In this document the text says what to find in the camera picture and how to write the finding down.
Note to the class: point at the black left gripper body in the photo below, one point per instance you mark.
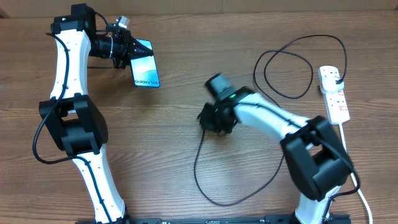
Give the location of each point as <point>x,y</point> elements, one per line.
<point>120,48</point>

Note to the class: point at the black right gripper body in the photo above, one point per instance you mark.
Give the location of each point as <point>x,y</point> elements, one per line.
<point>210,120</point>

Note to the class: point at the blue Galaxy smartphone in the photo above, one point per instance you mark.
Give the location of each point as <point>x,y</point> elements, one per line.
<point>144,70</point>

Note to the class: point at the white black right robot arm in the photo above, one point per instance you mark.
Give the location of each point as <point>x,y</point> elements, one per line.
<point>316,158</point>

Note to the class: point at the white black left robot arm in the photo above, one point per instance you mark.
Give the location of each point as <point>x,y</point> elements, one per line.
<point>75,124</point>

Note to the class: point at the white charger plug adapter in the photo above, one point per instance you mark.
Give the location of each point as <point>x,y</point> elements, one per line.
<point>329,84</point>

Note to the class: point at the white power strip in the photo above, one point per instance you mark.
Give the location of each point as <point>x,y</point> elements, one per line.
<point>335,103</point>

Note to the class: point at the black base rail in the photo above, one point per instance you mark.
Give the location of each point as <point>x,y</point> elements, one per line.
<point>211,221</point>

